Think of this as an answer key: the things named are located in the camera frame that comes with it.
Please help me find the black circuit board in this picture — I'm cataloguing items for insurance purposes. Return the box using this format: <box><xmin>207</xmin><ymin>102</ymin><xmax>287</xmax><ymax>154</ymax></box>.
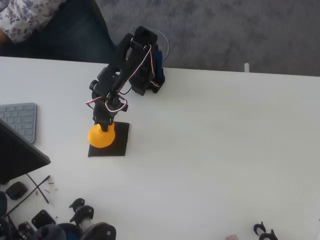
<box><xmin>17</xmin><ymin>221</ymin><xmax>35</xmax><ymax>239</ymax></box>

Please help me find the black laptop screen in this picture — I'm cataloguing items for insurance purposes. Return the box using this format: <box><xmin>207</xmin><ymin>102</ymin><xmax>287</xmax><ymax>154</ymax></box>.
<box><xmin>0</xmin><ymin>118</ymin><xmax>52</xmax><ymax>185</ymax></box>

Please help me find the thin white wire loop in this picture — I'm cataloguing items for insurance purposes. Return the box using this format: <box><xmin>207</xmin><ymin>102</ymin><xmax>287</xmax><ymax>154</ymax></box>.
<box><xmin>149</xmin><ymin>29</ymin><xmax>170</xmax><ymax>61</ymax></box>

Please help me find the dark blue cap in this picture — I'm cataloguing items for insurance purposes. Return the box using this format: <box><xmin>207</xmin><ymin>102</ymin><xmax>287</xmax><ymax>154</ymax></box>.
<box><xmin>31</xmin><ymin>224</ymin><xmax>67</xmax><ymax>240</ymax></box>

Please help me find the white red wrist servo cable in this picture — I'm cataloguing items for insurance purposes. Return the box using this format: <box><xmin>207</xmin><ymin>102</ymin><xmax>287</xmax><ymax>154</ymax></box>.
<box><xmin>84</xmin><ymin>98</ymin><xmax>129</xmax><ymax>114</ymax></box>

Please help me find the blue plastic clamp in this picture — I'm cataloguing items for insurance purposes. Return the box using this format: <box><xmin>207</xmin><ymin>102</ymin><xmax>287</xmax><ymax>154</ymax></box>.
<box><xmin>58</xmin><ymin>223</ymin><xmax>82</xmax><ymax>240</ymax></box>

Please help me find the floral shirt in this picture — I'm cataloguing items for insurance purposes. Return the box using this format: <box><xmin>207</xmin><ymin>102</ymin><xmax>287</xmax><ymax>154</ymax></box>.
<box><xmin>0</xmin><ymin>0</ymin><xmax>67</xmax><ymax>44</ymax></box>

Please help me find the grey keyboard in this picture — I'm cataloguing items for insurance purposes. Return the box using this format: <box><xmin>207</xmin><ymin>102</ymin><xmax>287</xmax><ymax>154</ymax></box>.
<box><xmin>0</xmin><ymin>102</ymin><xmax>38</xmax><ymax>144</ymax></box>

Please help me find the black clamp with silver tube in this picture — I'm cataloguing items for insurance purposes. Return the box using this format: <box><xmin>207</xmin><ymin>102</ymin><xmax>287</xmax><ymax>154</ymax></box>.
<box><xmin>258</xmin><ymin>229</ymin><xmax>279</xmax><ymax>240</ymax></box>

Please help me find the dark round object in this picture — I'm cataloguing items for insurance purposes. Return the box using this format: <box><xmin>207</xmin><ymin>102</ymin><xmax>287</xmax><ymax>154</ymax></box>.
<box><xmin>0</xmin><ymin>191</ymin><xmax>8</xmax><ymax>218</ymax></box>

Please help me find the thin black cable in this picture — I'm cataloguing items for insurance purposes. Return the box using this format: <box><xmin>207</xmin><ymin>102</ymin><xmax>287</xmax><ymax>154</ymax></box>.
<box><xmin>4</xmin><ymin>175</ymin><xmax>51</xmax><ymax>218</ymax></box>
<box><xmin>26</xmin><ymin>173</ymin><xmax>50</xmax><ymax>204</ymax></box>

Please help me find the white red elbow servo cable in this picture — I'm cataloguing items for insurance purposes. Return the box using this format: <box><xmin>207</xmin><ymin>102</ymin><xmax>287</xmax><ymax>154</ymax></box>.
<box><xmin>119</xmin><ymin>44</ymin><xmax>153</xmax><ymax>87</ymax></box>

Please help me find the yellow rubber duck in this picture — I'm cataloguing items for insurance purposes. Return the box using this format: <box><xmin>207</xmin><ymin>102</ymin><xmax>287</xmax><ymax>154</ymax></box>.
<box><xmin>87</xmin><ymin>121</ymin><xmax>116</xmax><ymax>148</ymax></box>

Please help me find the black square mat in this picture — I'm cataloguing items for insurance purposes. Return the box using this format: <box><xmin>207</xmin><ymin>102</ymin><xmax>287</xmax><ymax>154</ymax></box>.
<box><xmin>87</xmin><ymin>121</ymin><xmax>130</xmax><ymax>158</ymax></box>

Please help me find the person's forearm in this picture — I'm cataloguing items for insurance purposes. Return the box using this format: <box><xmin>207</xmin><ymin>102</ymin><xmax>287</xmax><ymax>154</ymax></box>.
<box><xmin>0</xmin><ymin>29</ymin><xmax>12</xmax><ymax>45</ymax></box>

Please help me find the black square plate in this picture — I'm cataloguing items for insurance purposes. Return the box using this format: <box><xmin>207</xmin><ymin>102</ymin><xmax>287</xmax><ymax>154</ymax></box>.
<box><xmin>31</xmin><ymin>209</ymin><xmax>56</xmax><ymax>230</ymax></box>

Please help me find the black hooked clamp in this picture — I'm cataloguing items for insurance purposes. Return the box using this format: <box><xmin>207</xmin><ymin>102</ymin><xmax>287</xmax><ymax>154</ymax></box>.
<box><xmin>253</xmin><ymin>221</ymin><xmax>266</xmax><ymax>236</ymax></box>

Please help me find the small black case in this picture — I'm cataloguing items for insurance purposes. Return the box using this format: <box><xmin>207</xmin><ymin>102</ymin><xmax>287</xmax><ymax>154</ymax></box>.
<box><xmin>5</xmin><ymin>181</ymin><xmax>28</xmax><ymax>201</ymax></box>

